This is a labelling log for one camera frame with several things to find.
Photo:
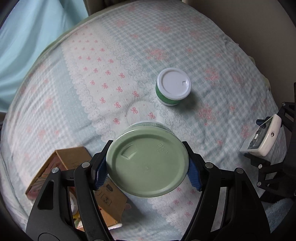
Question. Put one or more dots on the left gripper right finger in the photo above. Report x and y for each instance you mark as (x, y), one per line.
(197, 172)

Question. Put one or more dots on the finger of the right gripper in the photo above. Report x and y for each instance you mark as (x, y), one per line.
(287, 115)
(261, 121)

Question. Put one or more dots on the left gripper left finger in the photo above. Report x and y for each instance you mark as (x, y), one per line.
(99, 167)

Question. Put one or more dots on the white rectangular remote device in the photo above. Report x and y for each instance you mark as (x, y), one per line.
(260, 141)

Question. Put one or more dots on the cardboard box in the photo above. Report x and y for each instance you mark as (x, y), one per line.
(111, 201)

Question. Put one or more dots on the light green lidded jar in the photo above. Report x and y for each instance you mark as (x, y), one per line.
(147, 160)

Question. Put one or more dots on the white pill bottle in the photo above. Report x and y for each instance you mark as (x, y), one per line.
(73, 203)

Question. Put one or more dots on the green jar white lid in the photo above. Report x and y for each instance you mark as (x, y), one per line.
(172, 86)

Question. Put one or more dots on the patterned bed sheet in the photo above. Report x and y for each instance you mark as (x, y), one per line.
(100, 78)

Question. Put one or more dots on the light blue hanging cloth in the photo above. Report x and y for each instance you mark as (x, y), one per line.
(29, 28)

